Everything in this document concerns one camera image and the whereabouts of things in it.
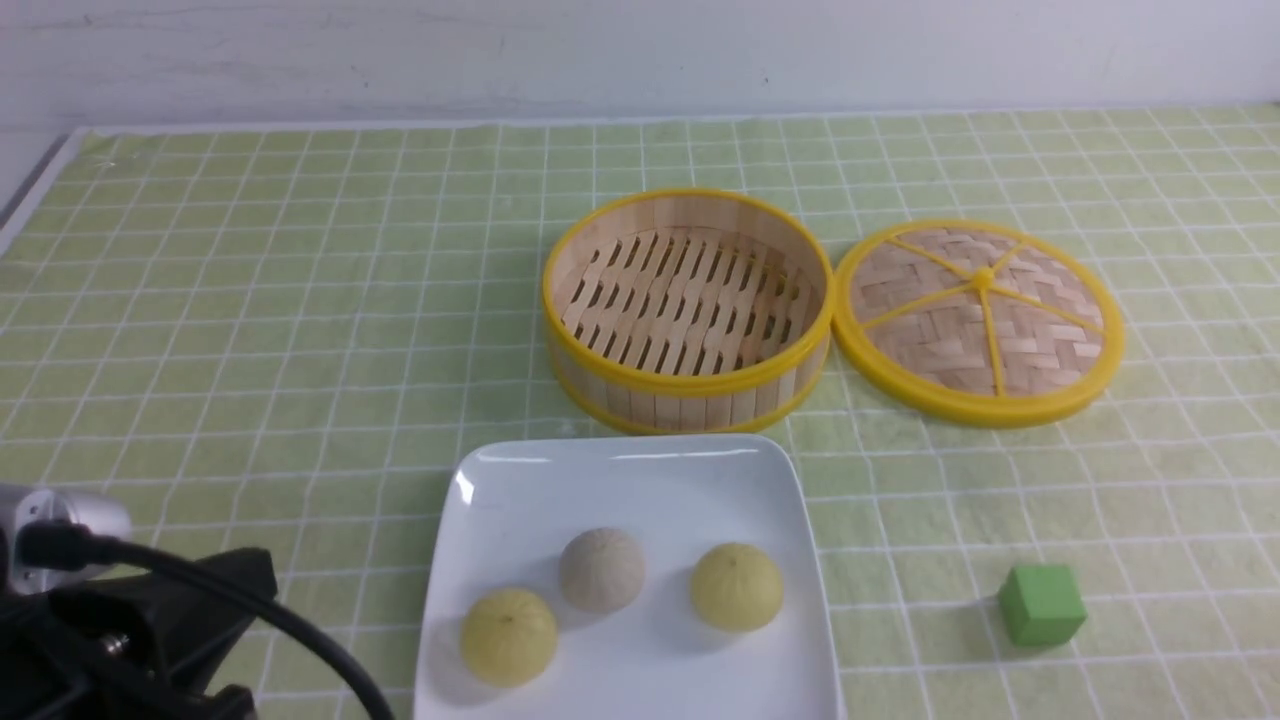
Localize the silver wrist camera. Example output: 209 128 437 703
1 483 132 596

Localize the green cube block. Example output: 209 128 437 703
997 564 1088 647

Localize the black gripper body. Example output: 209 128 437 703
3 548 278 719

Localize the bamboo steamer basket yellow rim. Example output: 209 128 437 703
541 188 835 434

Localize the black camera cable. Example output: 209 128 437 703
18 521 397 720

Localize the yellow steamed bun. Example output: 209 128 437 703
689 542 785 633
460 587 559 689

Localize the white square plate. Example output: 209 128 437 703
413 434 845 719

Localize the white steamed bun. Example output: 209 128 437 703
558 527 646 614

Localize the woven bamboo steamer lid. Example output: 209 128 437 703
832 219 1125 429

